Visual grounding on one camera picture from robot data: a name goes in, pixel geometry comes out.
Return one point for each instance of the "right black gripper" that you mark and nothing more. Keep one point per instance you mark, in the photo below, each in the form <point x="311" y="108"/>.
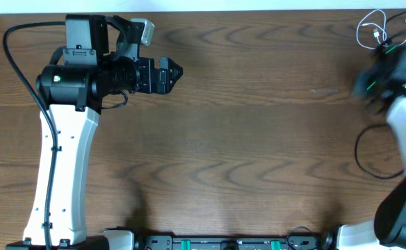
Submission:
<point x="361" y="78"/>

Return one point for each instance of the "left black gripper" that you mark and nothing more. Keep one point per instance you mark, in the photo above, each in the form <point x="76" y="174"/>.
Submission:
<point x="158" y="76"/>

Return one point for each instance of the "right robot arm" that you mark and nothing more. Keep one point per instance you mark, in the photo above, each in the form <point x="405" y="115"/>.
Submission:
<point x="388" y="228"/>

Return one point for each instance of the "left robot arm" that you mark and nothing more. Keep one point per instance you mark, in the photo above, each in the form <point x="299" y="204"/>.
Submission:
<point x="100" y="58"/>

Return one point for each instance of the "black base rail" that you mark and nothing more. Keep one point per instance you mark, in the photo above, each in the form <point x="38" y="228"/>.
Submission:
<point x="168" y="242"/>

